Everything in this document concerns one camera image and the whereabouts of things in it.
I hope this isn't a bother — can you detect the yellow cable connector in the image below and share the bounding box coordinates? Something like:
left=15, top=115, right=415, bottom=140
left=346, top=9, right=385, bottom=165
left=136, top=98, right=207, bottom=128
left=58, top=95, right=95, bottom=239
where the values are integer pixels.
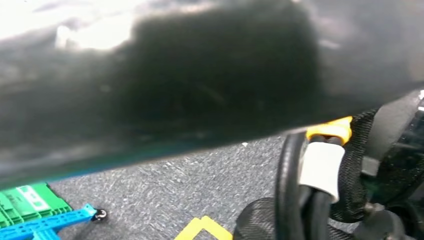
left=305, top=115, right=354, bottom=146

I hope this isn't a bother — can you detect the black mesh cable sleeve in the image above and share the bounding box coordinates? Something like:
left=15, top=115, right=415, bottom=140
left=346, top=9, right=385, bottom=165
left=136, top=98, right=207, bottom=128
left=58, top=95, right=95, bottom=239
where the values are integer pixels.
left=233, top=109, right=379, bottom=240

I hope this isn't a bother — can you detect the blue metal shelf rack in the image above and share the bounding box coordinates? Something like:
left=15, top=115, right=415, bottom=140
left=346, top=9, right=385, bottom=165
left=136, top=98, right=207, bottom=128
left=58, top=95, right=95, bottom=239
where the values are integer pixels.
left=0, top=202, right=109, bottom=240

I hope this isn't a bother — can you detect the thick black cable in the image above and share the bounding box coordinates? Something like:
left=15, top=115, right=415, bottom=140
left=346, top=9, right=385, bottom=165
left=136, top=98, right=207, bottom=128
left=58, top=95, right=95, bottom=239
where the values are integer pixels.
left=274, top=132, right=332, bottom=240

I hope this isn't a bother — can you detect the black robot body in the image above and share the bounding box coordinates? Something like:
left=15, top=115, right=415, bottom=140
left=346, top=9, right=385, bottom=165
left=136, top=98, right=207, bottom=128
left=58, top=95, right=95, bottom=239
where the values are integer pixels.
left=361, top=89, right=424, bottom=240

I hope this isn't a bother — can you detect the yellow tape square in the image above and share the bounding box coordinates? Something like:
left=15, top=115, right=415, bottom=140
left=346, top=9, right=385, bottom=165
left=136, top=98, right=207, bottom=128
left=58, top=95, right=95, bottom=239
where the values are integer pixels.
left=173, top=215, right=234, bottom=240

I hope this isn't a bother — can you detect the green plastic crate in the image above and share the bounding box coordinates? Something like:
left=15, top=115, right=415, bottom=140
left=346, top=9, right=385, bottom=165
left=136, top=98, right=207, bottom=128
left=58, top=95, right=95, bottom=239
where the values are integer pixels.
left=0, top=182, right=74, bottom=229

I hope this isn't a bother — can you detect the white cable plug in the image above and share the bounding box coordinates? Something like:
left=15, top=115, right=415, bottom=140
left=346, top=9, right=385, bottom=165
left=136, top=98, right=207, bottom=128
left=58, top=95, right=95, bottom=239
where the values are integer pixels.
left=299, top=141, right=346, bottom=204

